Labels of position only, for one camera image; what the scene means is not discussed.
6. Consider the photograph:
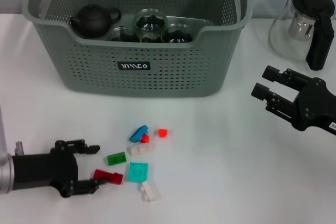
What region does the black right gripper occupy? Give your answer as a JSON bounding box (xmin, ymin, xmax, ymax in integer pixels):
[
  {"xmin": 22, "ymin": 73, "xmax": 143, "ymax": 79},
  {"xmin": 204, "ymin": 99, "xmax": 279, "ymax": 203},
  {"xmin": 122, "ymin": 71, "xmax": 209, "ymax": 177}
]
[{"xmin": 251, "ymin": 65, "xmax": 336, "ymax": 136}]

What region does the green toy brick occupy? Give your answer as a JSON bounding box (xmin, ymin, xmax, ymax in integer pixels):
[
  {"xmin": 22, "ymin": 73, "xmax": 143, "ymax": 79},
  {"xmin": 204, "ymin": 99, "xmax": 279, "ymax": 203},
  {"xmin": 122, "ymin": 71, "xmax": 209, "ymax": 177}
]
[{"xmin": 107, "ymin": 152, "xmax": 127, "ymax": 166}]

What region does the glass teacup black base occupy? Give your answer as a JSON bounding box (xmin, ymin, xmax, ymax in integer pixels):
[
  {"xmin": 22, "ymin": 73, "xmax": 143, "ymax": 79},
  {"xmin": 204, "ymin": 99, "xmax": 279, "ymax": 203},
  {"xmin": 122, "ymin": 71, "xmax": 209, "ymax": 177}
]
[
  {"xmin": 161, "ymin": 23, "xmax": 195, "ymax": 44},
  {"xmin": 132, "ymin": 8, "xmax": 168, "ymax": 43},
  {"xmin": 109, "ymin": 25, "xmax": 139, "ymax": 42}
]

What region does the white studded toy brick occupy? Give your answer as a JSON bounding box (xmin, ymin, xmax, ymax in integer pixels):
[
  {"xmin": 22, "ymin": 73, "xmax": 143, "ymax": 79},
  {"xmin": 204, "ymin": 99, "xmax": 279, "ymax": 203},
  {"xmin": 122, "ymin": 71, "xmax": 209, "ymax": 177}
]
[{"xmin": 140, "ymin": 181, "xmax": 161, "ymax": 202}]

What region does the dark red long brick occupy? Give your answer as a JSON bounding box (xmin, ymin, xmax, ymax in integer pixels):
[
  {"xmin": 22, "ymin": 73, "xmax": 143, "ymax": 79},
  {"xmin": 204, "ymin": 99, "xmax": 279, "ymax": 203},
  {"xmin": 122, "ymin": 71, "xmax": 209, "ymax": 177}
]
[{"xmin": 93, "ymin": 169, "xmax": 124, "ymax": 185}]

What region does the grey perforated storage basket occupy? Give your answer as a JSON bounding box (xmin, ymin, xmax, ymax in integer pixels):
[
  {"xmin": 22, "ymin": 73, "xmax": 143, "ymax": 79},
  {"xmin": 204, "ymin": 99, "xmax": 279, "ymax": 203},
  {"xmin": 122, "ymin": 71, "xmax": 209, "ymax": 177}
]
[{"xmin": 22, "ymin": 0, "xmax": 254, "ymax": 98}]

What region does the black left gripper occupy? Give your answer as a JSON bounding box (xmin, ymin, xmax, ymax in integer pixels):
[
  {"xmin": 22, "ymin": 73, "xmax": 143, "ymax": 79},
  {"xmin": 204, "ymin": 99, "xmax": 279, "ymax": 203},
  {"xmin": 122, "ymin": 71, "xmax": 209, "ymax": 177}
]
[{"xmin": 12, "ymin": 138, "xmax": 111, "ymax": 198}]

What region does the blue toy brick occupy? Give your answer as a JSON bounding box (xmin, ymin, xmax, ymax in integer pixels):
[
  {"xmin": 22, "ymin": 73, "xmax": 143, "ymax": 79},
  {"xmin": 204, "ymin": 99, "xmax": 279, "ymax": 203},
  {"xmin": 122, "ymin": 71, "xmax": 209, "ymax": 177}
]
[{"xmin": 128, "ymin": 125, "xmax": 149, "ymax": 143}]

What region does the glass teapot black handle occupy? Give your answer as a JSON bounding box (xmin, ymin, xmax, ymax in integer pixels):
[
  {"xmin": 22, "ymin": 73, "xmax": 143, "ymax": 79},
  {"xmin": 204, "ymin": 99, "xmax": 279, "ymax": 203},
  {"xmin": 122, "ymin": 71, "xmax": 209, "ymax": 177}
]
[{"xmin": 268, "ymin": 0, "xmax": 336, "ymax": 71}]

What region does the teal square toy plate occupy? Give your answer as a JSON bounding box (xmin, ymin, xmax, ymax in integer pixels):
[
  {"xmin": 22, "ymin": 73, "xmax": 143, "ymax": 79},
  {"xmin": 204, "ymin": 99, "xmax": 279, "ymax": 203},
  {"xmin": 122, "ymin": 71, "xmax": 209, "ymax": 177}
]
[{"xmin": 127, "ymin": 162, "xmax": 149, "ymax": 184}]

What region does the white flat toy brick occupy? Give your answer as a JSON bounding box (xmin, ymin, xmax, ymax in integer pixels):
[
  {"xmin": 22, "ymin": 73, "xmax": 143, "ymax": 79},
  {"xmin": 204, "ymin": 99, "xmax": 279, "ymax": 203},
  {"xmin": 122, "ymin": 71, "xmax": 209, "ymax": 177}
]
[{"xmin": 127, "ymin": 144, "xmax": 154, "ymax": 156}]

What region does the black clay teapot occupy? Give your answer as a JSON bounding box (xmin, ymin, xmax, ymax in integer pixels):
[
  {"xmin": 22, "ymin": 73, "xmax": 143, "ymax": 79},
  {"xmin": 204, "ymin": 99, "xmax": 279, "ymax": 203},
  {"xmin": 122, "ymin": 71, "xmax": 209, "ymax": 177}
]
[{"xmin": 69, "ymin": 4, "xmax": 122, "ymax": 38}]

